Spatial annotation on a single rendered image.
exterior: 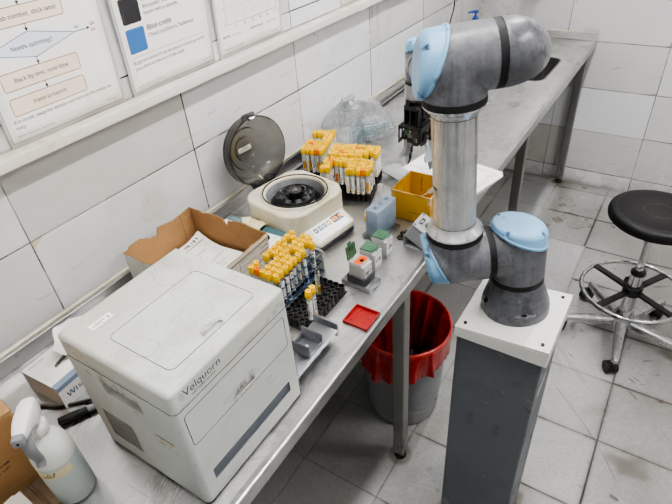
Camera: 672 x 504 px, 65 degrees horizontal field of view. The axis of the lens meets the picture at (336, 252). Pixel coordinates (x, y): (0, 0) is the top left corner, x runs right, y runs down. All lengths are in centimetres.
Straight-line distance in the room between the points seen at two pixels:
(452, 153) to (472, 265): 26
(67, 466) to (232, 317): 39
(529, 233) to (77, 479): 97
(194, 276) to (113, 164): 52
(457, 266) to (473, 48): 44
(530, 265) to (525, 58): 43
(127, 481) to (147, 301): 35
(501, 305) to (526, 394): 24
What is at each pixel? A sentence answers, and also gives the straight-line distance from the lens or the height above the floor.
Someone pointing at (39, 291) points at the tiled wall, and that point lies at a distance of 142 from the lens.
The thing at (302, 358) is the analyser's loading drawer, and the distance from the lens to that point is 117.
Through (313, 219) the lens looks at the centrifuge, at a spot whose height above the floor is 96.
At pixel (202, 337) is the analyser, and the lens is 88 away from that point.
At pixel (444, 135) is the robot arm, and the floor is 137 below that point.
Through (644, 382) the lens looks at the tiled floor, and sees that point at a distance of 252.
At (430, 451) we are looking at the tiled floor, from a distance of 211.
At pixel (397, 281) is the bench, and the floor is 87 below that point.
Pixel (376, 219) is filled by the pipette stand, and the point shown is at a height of 95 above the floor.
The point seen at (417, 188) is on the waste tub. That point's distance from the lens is 172.
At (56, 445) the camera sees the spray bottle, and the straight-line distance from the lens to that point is 105.
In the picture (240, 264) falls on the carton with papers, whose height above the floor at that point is 100.
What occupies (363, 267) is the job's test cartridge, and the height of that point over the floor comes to 95.
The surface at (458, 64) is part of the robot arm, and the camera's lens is 92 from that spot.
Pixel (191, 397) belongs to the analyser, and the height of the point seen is 114.
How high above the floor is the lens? 177
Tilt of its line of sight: 36 degrees down
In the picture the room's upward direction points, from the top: 5 degrees counter-clockwise
